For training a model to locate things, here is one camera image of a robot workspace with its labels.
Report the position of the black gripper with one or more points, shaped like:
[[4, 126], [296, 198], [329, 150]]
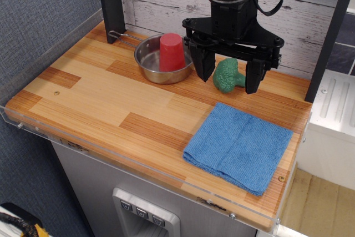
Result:
[[233, 30]]

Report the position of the red plastic cup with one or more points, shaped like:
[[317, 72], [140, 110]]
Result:
[[171, 53]]

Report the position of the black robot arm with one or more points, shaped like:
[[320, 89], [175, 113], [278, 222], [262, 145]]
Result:
[[233, 30]]

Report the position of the blue folded napkin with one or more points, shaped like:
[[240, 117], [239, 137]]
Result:
[[241, 148]]

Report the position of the green toy broccoli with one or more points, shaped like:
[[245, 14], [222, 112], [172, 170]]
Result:
[[227, 76]]

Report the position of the white toy sink unit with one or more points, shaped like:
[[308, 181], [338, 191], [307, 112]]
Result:
[[327, 149]]

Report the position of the silver dispenser panel with buttons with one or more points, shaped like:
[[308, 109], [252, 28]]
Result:
[[139, 217]]

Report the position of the silver toy fridge cabinet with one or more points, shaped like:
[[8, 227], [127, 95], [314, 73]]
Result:
[[93, 181]]

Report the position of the yellow black object at corner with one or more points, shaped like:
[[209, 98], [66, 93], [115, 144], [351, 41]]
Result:
[[25, 227]]

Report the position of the steel pot with handle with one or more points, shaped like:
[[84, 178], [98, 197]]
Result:
[[147, 56]]

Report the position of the black right frame post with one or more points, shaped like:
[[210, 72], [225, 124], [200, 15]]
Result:
[[332, 33]]

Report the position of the black frame post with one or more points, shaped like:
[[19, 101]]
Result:
[[332, 33], [113, 18]]

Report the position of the black left frame post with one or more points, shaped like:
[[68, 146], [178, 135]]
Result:
[[113, 18]]

